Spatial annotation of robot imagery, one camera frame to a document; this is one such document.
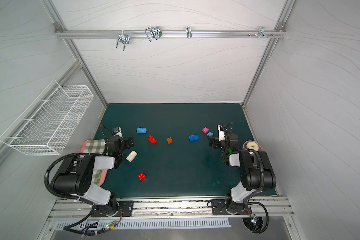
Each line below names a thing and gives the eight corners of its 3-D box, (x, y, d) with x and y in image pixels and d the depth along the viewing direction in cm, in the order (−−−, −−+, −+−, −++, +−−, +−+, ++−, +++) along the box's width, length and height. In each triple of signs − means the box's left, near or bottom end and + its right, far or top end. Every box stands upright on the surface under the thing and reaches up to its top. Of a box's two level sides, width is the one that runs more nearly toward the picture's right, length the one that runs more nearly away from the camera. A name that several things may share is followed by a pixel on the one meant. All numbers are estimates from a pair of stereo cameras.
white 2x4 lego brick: (126, 160, 94) (125, 158, 91) (133, 152, 97) (132, 149, 95) (131, 163, 92) (129, 160, 90) (138, 154, 96) (136, 152, 93)
